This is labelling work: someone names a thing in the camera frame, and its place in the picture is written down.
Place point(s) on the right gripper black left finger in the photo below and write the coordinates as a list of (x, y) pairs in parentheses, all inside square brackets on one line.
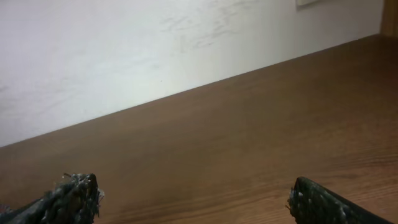
[(75, 200)]

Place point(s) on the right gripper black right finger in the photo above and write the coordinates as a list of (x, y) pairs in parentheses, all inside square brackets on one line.
[(312, 203)]

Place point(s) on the wooden side panel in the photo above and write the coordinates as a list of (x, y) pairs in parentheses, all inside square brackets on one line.
[(389, 18)]

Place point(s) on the white wall plate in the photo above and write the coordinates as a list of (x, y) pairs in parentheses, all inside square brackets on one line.
[(302, 3)]

